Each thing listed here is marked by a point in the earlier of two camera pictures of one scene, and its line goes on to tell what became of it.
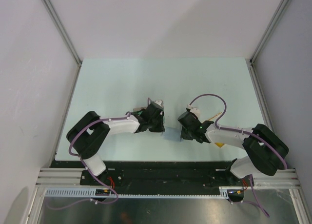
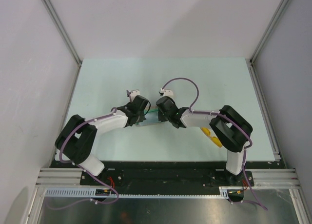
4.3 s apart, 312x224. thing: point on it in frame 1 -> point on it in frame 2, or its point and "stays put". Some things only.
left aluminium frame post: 50,9 stays put
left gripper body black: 156,125 -> 141,116
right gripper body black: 186,134 -> 163,117
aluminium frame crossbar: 282,178 stays put
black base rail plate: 140,174 stays put
